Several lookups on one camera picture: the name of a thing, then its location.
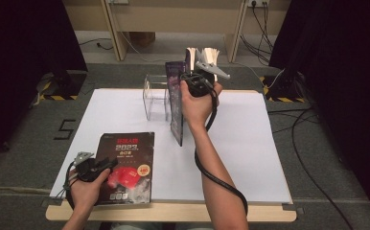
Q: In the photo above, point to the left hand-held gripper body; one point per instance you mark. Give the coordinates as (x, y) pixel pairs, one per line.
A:
(87, 172)

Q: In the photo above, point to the dark brown magazine red print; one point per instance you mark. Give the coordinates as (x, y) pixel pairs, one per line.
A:
(128, 150)

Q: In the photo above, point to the white table cover sheet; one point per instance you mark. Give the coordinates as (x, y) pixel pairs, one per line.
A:
(243, 143)

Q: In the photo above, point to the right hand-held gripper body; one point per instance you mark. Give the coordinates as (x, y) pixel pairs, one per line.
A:
(200, 86)

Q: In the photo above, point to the beige wooden office desk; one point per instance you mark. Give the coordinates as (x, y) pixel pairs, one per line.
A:
(154, 19)

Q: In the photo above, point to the white book with picture grid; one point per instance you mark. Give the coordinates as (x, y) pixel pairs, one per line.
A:
(210, 56)

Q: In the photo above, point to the stand base with striped tape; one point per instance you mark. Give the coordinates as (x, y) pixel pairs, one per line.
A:
(64, 84)
(283, 89)

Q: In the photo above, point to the clear acrylic book rack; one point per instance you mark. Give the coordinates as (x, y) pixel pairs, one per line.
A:
(156, 99)

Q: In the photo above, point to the black curtain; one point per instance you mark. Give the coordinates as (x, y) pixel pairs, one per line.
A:
(20, 64)
(342, 80)

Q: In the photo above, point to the grey table bracket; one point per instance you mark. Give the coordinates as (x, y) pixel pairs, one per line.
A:
(293, 209)
(50, 202)

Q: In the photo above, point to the brown cardboard box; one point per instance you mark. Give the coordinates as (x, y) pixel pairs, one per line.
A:
(143, 39)

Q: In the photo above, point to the person's left hand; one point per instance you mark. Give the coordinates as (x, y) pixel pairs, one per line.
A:
(85, 196)

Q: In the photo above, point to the person's right hand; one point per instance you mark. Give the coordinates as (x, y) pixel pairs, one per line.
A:
(199, 110)

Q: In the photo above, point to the white wall power socket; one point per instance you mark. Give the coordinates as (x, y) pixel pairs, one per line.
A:
(258, 2)
(118, 1)

